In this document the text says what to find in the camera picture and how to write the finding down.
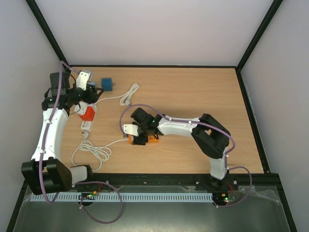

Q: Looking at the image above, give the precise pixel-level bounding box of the dark blue cube socket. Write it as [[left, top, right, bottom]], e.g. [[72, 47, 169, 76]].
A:
[[101, 77, 114, 91]]

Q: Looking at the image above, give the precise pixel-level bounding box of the orange power strip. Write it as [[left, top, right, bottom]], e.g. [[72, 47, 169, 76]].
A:
[[128, 135, 159, 144]]

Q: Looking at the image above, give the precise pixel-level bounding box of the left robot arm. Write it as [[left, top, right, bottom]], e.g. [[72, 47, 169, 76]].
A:
[[21, 71, 103, 195]]

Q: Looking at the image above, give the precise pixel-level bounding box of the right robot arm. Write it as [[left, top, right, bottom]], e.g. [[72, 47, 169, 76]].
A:
[[122, 107, 230, 189]]

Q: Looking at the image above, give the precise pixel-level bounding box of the red cube socket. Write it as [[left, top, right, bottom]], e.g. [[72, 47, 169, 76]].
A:
[[79, 106, 97, 122]]

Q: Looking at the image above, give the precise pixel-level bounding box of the white cube adapter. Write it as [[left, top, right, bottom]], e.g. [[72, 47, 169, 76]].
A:
[[73, 101, 88, 116]]

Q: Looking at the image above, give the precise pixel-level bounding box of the white power strip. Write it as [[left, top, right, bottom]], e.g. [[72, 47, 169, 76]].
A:
[[81, 104, 97, 132]]

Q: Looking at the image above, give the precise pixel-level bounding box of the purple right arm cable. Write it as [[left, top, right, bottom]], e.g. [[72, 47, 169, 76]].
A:
[[119, 103, 253, 209]]

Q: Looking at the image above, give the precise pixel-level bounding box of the white cable of orange strip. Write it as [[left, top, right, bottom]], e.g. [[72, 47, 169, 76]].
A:
[[70, 138, 129, 173]]

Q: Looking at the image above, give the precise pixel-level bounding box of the light blue cable duct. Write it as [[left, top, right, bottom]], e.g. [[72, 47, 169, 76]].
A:
[[29, 191, 214, 203]]

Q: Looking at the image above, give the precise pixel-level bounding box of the black mounting rail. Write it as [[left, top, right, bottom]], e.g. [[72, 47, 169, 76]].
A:
[[24, 173, 281, 191]]

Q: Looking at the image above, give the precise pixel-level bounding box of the black cage frame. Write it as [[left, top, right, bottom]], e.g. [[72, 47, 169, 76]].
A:
[[6, 0, 297, 232]]

